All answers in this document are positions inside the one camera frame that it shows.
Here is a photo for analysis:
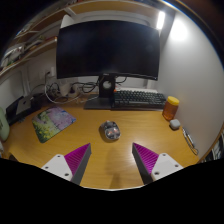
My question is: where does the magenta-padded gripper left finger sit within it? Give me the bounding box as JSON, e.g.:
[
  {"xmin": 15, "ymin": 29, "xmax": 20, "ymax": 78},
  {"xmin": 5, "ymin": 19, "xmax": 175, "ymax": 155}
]
[{"xmin": 40, "ymin": 142, "xmax": 92, "ymax": 186}]

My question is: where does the black box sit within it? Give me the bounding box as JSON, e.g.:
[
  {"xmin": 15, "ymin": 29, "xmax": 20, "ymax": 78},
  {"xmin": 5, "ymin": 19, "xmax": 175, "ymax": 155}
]
[{"xmin": 5, "ymin": 93, "xmax": 45, "ymax": 126}]

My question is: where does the dark mechanical keyboard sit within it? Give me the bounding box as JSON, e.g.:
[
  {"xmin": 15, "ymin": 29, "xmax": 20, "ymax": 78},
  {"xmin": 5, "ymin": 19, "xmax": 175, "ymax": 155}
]
[{"xmin": 112, "ymin": 89, "xmax": 167, "ymax": 110}]

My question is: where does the wooden wall shelf with items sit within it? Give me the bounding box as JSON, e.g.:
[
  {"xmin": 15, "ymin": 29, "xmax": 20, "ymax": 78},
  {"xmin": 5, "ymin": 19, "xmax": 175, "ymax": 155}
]
[{"xmin": 0, "ymin": 6, "xmax": 68, "ymax": 78}]

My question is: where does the pale green object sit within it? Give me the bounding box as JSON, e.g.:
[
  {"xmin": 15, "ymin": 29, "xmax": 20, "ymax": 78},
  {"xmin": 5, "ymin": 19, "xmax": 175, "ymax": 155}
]
[{"xmin": 0, "ymin": 106, "xmax": 11, "ymax": 142}]

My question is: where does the black curved monitor with stand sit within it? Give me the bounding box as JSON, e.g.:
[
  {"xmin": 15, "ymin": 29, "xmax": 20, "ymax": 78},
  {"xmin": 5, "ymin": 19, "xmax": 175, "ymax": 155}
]
[{"xmin": 55, "ymin": 19, "xmax": 161, "ymax": 111}]

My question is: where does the black cable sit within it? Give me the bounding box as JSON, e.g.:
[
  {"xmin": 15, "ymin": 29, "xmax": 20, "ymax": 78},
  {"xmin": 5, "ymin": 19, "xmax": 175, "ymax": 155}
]
[{"xmin": 71, "ymin": 79, "xmax": 100, "ymax": 95}]

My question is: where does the white cable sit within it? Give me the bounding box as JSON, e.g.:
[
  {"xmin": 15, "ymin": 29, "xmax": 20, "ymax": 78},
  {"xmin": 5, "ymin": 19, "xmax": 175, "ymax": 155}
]
[{"xmin": 43, "ymin": 71, "xmax": 83, "ymax": 105}]

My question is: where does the floral print mouse pad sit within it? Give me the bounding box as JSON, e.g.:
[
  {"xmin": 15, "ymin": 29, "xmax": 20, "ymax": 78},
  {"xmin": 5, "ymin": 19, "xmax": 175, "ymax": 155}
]
[{"xmin": 31, "ymin": 106, "xmax": 77, "ymax": 144}]

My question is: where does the bright ceiling light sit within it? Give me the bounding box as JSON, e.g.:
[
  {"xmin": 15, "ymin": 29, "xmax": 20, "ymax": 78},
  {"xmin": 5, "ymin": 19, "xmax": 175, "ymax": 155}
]
[{"xmin": 156, "ymin": 10, "xmax": 167, "ymax": 31}]

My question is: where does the pen with lanyard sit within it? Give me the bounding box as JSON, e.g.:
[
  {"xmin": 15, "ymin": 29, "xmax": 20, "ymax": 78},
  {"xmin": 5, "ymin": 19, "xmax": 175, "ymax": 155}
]
[{"xmin": 181, "ymin": 126, "xmax": 200, "ymax": 156}]

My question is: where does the white wall outlet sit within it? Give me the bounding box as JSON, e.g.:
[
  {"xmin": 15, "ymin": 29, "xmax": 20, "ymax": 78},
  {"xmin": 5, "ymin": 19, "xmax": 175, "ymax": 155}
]
[{"xmin": 44, "ymin": 66, "xmax": 58, "ymax": 80}]

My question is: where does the orange jar with yellow lid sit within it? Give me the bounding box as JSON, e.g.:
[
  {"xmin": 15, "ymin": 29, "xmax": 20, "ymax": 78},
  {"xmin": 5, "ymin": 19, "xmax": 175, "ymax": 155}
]
[{"xmin": 162, "ymin": 95, "xmax": 180, "ymax": 121}]

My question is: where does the transparent computer mouse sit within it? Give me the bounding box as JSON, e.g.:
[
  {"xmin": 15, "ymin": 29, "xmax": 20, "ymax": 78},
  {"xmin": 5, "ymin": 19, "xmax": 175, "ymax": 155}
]
[{"xmin": 99, "ymin": 120, "xmax": 122, "ymax": 142}]

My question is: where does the white power strip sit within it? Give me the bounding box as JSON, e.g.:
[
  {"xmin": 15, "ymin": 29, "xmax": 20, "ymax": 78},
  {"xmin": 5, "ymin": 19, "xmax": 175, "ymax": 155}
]
[{"xmin": 58, "ymin": 83, "xmax": 81, "ymax": 99}]

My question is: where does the shelf unit with small items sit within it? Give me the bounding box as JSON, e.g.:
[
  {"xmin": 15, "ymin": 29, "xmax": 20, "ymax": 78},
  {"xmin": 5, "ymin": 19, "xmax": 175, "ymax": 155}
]
[{"xmin": 205, "ymin": 131, "xmax": 224, "ymax": 164}]

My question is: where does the silver mini computer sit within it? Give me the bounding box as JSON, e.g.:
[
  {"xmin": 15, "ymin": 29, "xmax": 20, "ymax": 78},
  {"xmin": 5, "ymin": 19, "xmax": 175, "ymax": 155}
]
[{"xmin": 15, "ymin": 96, "xmax": 33, "ymax": 117}]

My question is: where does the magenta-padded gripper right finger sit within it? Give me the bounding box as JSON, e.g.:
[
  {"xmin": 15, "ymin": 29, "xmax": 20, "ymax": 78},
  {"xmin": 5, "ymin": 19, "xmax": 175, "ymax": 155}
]
[{"xmin": 131, "ymin": 142, "xmax": 185, "ymax": 185}]

